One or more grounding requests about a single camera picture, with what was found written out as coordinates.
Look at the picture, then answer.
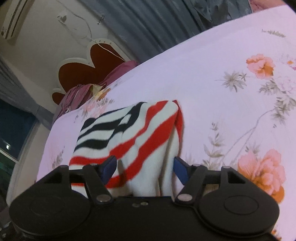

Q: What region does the striped knit child sweater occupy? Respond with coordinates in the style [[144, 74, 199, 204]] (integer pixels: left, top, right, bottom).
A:
[[69, 100, 183, 196]]

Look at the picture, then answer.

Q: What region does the dark window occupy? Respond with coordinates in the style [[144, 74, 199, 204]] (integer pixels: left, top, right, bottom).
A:
[[1, 100, 37, 196]]

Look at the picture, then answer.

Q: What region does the pink floral bed sheet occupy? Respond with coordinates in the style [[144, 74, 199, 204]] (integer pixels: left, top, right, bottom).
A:
[[37, 6, 295, 240]]

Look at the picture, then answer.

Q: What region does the left side grey curtain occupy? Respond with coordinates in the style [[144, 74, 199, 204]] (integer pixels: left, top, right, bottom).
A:
[[1, 58, 54, 130]]

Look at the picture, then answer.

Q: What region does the red heart shaped headboard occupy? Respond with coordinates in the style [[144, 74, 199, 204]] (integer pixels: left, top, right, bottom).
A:
[[52, 38, 130, 105]]

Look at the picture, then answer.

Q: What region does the blue grey curtain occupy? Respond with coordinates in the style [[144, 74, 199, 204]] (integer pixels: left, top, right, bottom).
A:
[[82, 0, 252, 62]]

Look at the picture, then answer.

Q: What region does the pink bedding on far bed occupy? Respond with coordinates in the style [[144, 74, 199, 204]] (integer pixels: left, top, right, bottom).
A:
[[249, 0, 285, 13]]

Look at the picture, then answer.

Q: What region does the white air conditioner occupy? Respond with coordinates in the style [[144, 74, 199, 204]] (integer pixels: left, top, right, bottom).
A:
[[1, 0, 35, 46]]

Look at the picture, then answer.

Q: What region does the hanging white cord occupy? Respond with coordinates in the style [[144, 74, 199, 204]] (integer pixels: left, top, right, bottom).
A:
[[56, 0, 127, 62]]

